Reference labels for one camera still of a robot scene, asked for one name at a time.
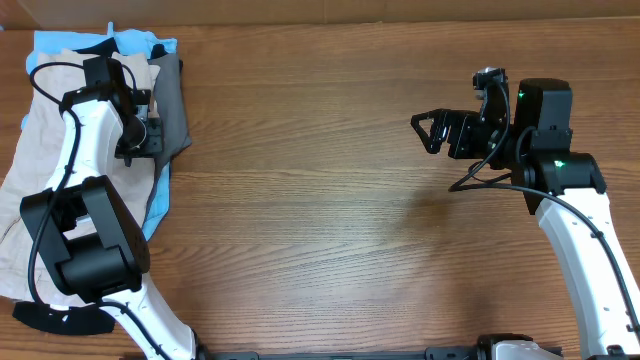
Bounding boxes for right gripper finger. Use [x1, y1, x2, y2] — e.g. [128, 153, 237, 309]
[410, 109, 449, 145]
[426, 119, 448, 154]

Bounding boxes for beige shorts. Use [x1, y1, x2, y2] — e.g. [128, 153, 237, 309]
[1, 49, 161, 307]

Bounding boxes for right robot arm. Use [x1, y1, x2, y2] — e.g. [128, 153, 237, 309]
[410, 72, 639, 359]

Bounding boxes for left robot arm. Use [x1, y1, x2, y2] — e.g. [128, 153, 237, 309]
[13, 57, 210, 359]

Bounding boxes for grey shorts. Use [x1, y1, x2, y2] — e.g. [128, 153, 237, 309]
[147, 53, 192, 214]

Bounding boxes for light blue garment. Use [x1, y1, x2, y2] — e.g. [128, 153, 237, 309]
[25, 22, 178, 240]

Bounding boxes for black garment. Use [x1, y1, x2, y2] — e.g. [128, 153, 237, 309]
[12, 301, 115, 336]

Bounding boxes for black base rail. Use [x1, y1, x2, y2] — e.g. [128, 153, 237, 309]
[119, 333, 565, 360]

